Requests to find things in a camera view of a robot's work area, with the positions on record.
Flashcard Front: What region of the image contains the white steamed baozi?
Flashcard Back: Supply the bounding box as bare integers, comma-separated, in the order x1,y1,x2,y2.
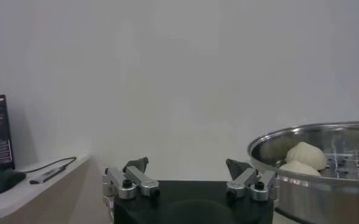
279,160,322,177
285,141,328,171

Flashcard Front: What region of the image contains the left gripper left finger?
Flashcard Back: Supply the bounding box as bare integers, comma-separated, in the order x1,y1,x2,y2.
101,156,162,200

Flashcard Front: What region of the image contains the black usb hub cable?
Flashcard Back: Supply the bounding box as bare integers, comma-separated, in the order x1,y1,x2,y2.
22,156,78,174

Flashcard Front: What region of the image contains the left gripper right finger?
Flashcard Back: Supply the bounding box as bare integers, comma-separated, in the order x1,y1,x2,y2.
224,158,279,202

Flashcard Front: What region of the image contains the stainless steel steamer basket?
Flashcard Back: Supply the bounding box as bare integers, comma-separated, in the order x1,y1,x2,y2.
247,121,359,224

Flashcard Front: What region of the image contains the white side table with mouse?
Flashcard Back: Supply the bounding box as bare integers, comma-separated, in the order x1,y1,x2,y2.
0,155,107,224

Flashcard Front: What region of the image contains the grey usb hub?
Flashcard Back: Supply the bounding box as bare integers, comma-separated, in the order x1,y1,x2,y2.
29,166,67,185

